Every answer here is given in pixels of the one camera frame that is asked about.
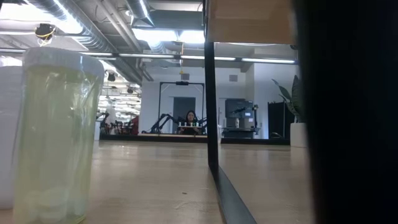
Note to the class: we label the black background robot arm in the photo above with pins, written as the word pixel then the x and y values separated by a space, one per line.
pixel 163 118

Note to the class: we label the person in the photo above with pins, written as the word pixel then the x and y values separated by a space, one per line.
pixel 191 116

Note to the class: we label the grey door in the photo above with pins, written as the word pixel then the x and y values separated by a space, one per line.
pixel 180 105

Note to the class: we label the grey cabinet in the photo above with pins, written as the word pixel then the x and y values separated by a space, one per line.
pixel 236 105

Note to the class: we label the red object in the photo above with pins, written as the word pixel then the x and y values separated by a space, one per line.
pixel 135 126

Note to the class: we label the long ceiling light bar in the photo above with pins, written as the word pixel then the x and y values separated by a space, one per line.
pixel 146 56

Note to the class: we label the black cabinet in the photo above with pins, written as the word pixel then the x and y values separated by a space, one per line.
pixel 276 121

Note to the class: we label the green artificial plant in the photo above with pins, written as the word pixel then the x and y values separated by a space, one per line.
pixel 295 99

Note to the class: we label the white plant pot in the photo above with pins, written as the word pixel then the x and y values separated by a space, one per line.
pixel 298 135

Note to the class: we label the black ceiling device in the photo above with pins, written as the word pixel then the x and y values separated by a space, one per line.
pixel 45 30

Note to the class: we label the black gantry frame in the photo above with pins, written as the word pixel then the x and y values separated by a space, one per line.
pixel 182 83

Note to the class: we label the black aluminium table frame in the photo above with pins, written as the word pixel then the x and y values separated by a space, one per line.
pixel 155 138

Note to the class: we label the smooth silver duct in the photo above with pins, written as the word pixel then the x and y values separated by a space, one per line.
pixel 140 9

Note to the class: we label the ribbed silver duct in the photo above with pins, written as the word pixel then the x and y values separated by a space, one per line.
pixel 93 40

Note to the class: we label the black blurred post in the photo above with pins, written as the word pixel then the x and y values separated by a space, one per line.
pixel 357 124

